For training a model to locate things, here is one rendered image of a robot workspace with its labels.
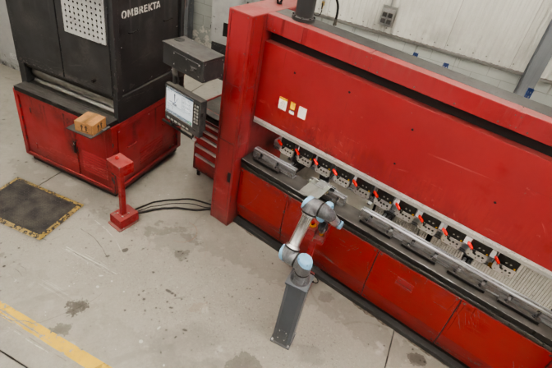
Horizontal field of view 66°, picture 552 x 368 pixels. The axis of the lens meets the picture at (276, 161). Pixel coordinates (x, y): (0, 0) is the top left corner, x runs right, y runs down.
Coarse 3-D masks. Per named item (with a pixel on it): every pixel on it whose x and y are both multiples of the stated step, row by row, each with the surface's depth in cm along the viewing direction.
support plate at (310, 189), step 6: (312, 180) 392; (306, 186) 383; (312, 186) 384; (318, 186) 385; (300, 192) 376; (306, 192) 376; (312, 192) 377; (318, 192) 378; (324, 192) 380; (318, 198) 372
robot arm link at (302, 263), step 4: (296, 256) 314; (300, 256) 312; (304, 256) 314; (308, 256) 315; (296, 260) 313; (300, 260) 310; (304, 260) 311; (308, 260) 312; (312, 260) 313; (292, 264) 314; (296, 264) 312; (300, 264) 310; (304, 264) 308; (308, 264) 309; (296, 268) 314; (300, 268) 311; (304, 268) 309; (308, 268) 310; (296, 272) 316; (300, 272) 313; (304, 272) 312; (308, 272) 314; (304, 276) 315
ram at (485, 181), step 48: (288, 48) 357; (288, 96) 372; (336, 96) 343; (384, 96) 318; (336, 144) 362; (384, 144) 334; (432, 144) 311; (480, 144) 290; (432, 192) 326; (480, 192) 304; (528, 192) 284; (480, 240) 318; (528, 240) 296
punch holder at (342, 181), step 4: (340, 168) 369; (340, 172) 371; (344, 172) 368; (348, 172) 366; (340, 176) 372; (344, 176) 370; (348, 176) 367; (352, 176) 368; (336, 180) 376; (340, 180) 376; (344, 180) 371; (340, 184) 376; (344, 184) 373; (348, 184) 370
